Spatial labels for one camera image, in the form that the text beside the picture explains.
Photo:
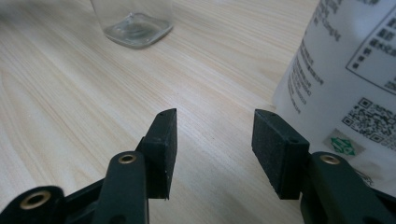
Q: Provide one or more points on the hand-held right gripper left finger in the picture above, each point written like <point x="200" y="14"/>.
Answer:
<point x="162" y="149"/>

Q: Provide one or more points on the clear jar with grey lid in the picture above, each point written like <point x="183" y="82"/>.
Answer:
<point x="137" y="28"/>

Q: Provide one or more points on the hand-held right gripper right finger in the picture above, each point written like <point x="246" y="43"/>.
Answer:
<point x="277" y="155"/>

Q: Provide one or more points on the white and blue plastic bag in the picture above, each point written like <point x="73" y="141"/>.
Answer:
<point x="342" y="77"/>

